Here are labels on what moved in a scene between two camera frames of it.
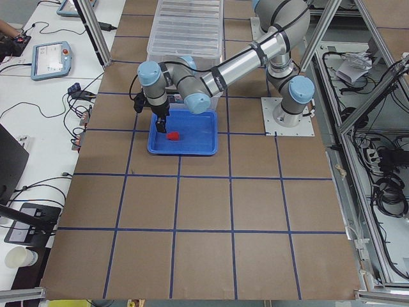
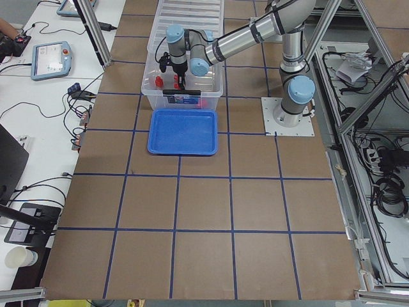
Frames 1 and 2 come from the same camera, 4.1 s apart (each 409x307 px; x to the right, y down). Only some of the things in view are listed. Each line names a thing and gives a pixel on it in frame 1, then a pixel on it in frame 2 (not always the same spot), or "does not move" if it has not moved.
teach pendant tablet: (50, 60) does not move
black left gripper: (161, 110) -> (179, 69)
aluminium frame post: (89, 21) does not move
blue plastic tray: (198, 133) does not move
